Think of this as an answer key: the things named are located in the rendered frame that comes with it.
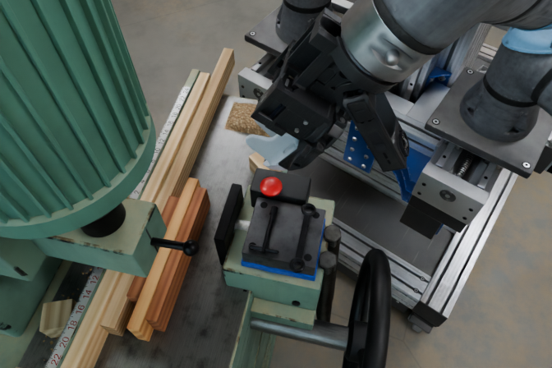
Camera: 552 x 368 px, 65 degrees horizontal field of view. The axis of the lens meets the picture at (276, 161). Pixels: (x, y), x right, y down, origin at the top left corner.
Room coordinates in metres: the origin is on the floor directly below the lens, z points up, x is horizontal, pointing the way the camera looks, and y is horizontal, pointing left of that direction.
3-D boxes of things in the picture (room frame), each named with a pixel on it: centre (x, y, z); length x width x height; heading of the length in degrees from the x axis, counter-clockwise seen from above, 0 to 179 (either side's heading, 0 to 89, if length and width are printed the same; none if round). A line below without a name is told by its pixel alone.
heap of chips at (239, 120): (0.54, 0.04, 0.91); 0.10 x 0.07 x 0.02; 77
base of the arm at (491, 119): (0.63, -0.47, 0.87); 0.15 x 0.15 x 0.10
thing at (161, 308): (0.26, 0.14, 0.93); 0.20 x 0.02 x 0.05; 167
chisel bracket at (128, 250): (0.24, 0.22, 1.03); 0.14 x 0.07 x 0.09; 77
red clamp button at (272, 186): (0.31, 0.01, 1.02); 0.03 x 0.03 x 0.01
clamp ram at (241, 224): (0.29, 0.04, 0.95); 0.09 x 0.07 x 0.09; 167
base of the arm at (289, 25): (0.92, -0.07, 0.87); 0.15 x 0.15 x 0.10
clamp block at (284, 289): (0.28, -0.01, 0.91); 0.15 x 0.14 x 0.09; 167
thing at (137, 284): (0.27, 0.17, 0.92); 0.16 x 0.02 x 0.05; 167
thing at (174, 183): (0.42, 0.16, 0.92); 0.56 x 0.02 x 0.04; 167
